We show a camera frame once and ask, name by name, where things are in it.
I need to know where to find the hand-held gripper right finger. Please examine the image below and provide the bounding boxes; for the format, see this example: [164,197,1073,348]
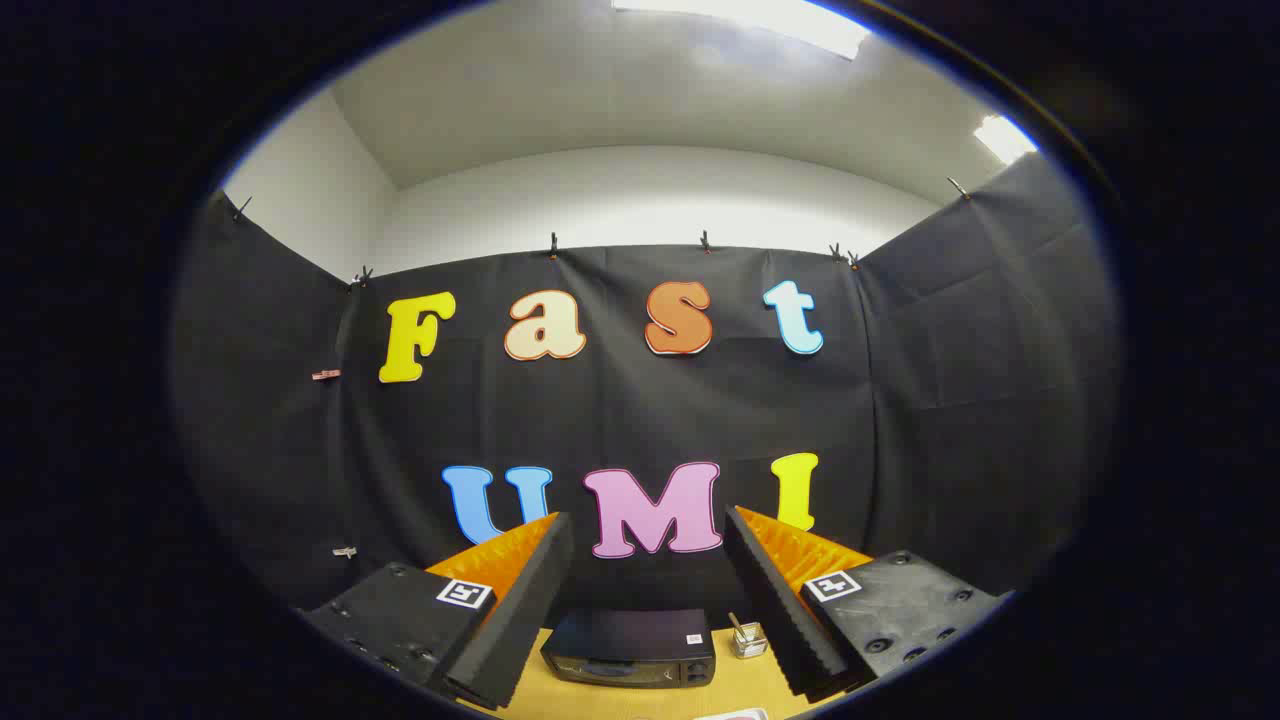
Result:
[722,505,1011,701]

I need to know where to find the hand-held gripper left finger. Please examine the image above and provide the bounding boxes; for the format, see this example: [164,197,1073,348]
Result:
[300,512,576,711]

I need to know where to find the black toaster oven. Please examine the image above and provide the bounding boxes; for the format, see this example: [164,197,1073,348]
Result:
[540,608,717,689]

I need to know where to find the black backdrop cloth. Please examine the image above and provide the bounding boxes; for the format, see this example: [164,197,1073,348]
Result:
[170,150,1121,626]

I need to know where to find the row of black cloth clips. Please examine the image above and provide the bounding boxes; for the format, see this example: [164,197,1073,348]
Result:
[232,178,971,291]

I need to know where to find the small ceiling light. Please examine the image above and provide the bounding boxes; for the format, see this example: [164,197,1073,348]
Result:
[975,115,1039,166]

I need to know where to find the long ceiling light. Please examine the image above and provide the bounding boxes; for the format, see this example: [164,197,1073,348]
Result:
[612,0,871,59]

